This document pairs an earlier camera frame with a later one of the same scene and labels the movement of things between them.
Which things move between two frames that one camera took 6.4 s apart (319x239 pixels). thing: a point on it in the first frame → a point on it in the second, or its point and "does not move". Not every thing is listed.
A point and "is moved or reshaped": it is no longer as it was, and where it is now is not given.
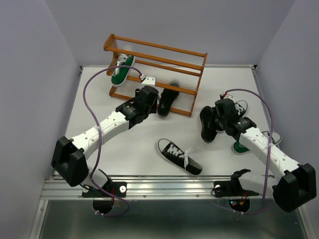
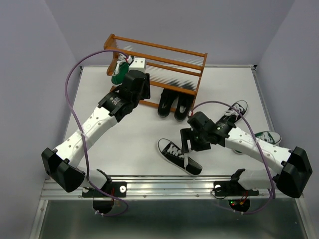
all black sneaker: x=208 y=128 is moved or reshaped
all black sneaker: x=167 y=97 does not move
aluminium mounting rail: x=147 y=187 does not move
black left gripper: x=153 y=108 → x=146 y=94
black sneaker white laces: x=173 y=154 does not move
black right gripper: x=216 y=110 → x=188 y=134
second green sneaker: x=239 y=149 does not move
